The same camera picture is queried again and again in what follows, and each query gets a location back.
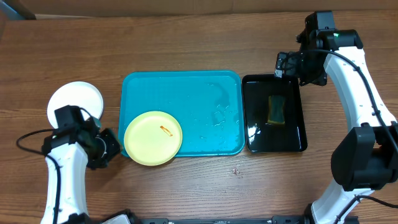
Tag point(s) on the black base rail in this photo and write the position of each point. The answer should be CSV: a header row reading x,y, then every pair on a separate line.
x,y
130,218

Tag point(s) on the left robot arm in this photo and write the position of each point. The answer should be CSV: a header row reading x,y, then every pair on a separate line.
x,y
77,144

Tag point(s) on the white plate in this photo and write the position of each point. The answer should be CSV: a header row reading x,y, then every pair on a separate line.
x,y
82,94

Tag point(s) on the black rectangular tray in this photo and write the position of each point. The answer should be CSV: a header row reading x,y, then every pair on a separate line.
x,y
262,136

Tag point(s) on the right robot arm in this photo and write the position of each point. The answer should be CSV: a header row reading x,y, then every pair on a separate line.
x,y
366,160

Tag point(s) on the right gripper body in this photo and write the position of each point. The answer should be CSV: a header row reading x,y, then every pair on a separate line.
x,y
307,71

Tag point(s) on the green yellow sponge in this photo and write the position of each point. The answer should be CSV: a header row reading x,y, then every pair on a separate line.
x,y
276,105

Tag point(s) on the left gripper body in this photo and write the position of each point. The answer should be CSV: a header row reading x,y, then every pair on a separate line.
x,y
107,147

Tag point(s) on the blue plastic tray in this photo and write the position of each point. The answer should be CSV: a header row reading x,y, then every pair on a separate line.
x,y
208,105

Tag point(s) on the yellow plate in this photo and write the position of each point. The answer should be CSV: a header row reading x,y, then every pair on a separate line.
x,y
153,138

